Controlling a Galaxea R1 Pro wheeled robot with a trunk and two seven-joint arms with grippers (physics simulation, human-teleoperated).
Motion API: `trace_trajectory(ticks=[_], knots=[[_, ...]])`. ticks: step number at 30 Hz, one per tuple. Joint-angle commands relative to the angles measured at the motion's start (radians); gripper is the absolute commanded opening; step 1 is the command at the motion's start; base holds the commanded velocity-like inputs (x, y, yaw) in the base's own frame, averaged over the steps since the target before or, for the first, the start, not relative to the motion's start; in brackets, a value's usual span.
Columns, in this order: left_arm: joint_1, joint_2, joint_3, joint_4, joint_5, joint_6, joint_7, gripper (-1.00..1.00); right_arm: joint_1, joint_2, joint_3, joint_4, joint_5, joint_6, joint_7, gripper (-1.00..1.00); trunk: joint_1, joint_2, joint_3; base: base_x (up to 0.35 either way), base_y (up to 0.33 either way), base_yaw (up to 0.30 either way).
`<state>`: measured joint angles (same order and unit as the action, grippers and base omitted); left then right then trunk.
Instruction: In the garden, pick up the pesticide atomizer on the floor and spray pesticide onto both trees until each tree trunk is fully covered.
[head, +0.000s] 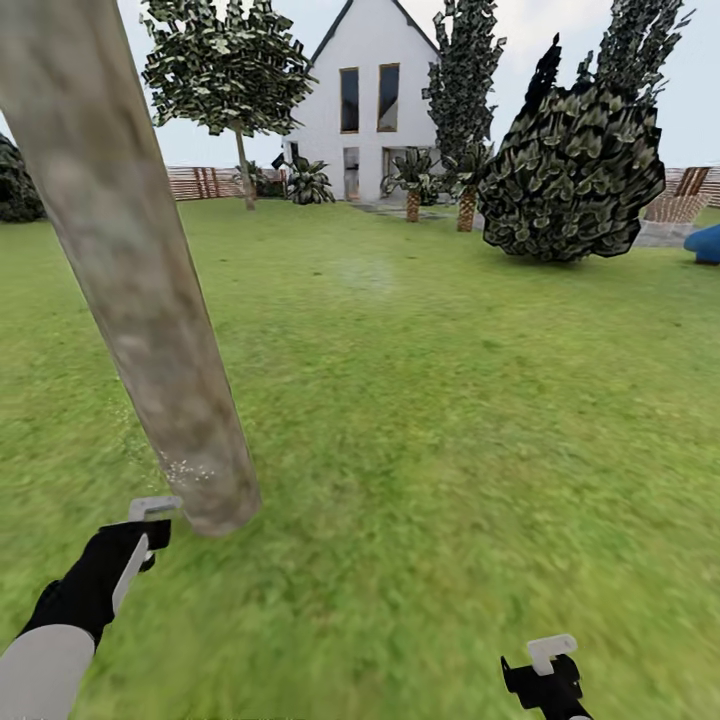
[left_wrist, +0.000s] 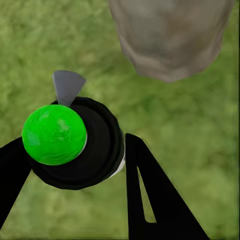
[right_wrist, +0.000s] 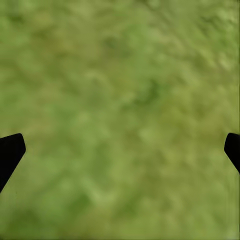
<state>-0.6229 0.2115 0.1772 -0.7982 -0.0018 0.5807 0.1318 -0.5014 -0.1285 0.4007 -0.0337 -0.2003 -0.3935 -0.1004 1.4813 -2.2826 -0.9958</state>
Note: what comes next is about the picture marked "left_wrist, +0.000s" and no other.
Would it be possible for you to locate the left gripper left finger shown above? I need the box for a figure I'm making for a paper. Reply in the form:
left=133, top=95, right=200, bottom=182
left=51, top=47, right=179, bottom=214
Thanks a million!
left=0, top=137, right=32, bottom=230

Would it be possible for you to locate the pesticide atomizer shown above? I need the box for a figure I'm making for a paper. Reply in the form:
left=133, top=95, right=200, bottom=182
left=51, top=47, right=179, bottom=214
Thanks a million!
left=22, top=69, right=126, bottom=191

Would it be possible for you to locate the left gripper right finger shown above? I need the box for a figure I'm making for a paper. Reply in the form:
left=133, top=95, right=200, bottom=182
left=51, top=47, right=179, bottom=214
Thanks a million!
left=124, top=133, right=210, bottom=240

